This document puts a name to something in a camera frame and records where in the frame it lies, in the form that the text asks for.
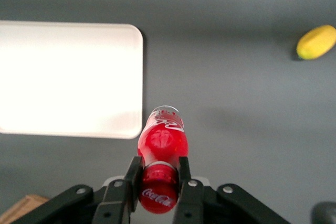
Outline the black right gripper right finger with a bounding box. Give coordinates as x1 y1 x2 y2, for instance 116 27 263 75
172 156 291 224

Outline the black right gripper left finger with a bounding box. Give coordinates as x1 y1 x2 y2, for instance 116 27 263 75
15 156 144 224

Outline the red coke bottle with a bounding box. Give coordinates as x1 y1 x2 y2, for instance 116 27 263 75
136 105 188 214

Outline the white plastic tray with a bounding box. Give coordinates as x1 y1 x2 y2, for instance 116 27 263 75
0 20 144 140

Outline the brown wooden board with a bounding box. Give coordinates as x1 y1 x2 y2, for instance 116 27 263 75
0 194 50 224

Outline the yellow lemon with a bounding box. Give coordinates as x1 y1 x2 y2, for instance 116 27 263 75
296 24 336 60

